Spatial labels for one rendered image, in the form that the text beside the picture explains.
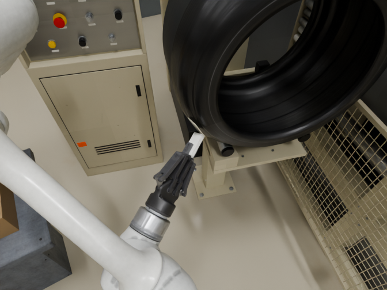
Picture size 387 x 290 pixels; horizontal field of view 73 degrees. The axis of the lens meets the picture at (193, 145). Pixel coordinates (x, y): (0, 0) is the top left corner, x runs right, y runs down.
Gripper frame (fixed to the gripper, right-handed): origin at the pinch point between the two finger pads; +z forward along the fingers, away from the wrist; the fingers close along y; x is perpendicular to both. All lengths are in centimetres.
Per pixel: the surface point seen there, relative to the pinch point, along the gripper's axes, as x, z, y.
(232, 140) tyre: 5.0, 7.7, 8.6
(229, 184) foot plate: -44, 12, 106
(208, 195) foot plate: -50, -1, 98
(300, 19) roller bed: -3, 74, 25
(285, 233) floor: -1, -1, 118
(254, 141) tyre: 8.6, 11.2, 14.3
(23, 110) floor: -217, -9, 31
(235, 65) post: -16.8, 43.1, 18.7
